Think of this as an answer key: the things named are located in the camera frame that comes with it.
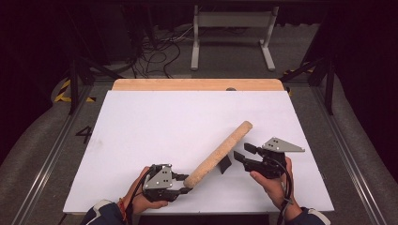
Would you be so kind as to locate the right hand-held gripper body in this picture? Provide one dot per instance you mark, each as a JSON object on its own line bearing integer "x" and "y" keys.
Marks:
{"x": 269, "y": 164}

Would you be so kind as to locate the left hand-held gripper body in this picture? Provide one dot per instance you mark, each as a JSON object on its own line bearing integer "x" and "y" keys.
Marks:
{"x": 159, "y": 182}

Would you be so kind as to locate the person's right hand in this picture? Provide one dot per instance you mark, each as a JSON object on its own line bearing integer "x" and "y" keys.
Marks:
{"x": 275, "y": 190}

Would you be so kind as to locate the person's left hand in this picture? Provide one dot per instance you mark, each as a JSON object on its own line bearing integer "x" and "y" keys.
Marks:
{"x": 140, "y": 204}

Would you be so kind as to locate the white board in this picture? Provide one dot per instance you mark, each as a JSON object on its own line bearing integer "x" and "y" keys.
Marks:
{"x": 140, "y": 125}

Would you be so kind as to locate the yellow black floor tape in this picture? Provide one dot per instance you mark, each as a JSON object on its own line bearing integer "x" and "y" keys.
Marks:
{"x": 62, "y": 92}
{"x": 295, "y": 71}

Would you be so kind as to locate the black metal stand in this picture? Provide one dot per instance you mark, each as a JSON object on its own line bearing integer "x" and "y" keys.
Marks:
{"x": 329, "y": 90}
{"x": 73, "y": 87}

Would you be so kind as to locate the grey metal stand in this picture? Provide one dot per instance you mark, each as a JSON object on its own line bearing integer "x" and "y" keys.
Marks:
{"x": 195, "y": 47}

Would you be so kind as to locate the aluminium floor rail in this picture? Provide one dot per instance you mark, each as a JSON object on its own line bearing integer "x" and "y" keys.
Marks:
{"x": 47, "y": 162}
{"x": 347, "y": 150}

